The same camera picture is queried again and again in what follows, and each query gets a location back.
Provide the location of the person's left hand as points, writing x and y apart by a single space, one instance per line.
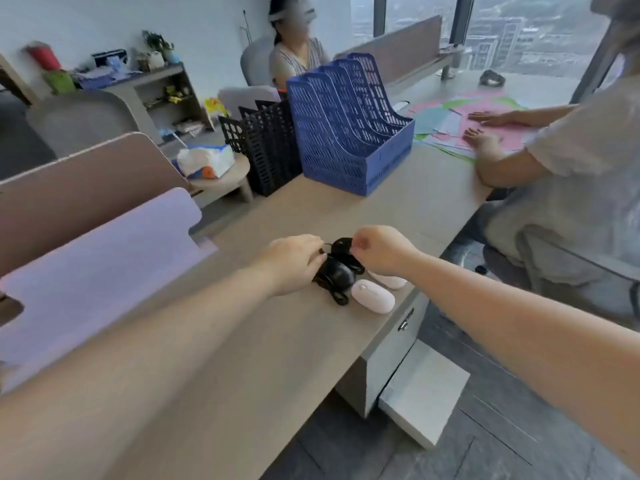
290 264

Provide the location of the person's right hand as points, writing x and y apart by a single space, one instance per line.
387 249

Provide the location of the person's left fingers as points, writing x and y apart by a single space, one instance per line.
316 257

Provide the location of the person's right fingers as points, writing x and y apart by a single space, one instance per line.
361 252

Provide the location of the person's right forearm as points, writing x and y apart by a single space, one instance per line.
525 339

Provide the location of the person's left forearm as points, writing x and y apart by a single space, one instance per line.
135 379

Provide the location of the white computer mouse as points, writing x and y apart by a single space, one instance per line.
373 296
391 281

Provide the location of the small round wooden table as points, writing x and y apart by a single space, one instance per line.
227 182

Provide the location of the black plastic file rack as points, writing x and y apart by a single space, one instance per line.
265 149

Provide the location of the blue plastic file rack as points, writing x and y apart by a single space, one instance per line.
345 129

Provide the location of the grey drawer cabinet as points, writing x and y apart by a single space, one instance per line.
405 374

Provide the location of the grey office chair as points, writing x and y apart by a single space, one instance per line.
505 267
256 62

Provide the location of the white tissue pack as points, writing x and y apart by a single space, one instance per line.
205 160

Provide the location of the pile of coloured paper sheets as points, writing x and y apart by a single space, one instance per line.
450 119

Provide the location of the brown desk divider panel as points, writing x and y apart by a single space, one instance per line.
85 184
395 52

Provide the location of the black headset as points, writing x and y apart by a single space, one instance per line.
492 78

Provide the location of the wooden shelf unit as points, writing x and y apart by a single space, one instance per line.
155 99

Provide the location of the potted green plant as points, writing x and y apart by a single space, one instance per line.
159 44

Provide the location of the green box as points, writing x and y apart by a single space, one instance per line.
60 81

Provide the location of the red container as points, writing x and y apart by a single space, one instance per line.
44 55

